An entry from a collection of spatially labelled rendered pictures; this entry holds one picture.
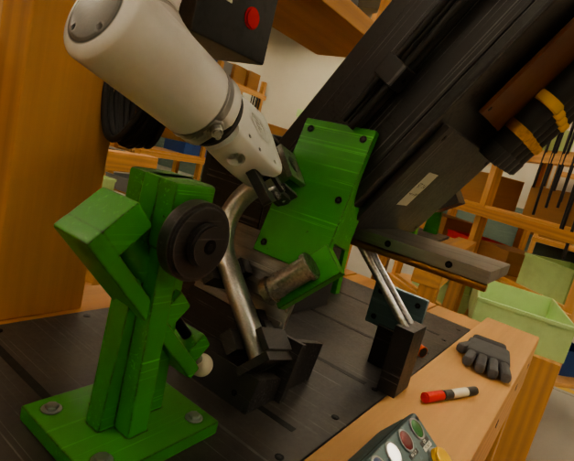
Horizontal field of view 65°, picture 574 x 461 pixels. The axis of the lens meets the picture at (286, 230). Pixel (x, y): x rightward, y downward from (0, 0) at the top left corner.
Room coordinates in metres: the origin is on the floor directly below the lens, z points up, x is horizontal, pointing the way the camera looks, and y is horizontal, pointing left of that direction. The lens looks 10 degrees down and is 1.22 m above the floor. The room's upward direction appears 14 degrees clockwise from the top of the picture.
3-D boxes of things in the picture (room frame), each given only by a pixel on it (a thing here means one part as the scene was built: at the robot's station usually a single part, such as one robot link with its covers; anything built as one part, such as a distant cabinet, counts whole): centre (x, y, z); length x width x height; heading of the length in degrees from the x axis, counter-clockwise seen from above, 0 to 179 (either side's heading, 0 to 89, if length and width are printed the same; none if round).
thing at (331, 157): (0.65, -0.04, 1.17); 0.13 x 0.12 x 0.20; 146
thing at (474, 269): (0.76, -0.16, 1.11); 0.39 x 0.16 x 0.03; 56
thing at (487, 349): (0.89, -0.46, 0.91); 0.20 x 0.11 x 0.03; 156
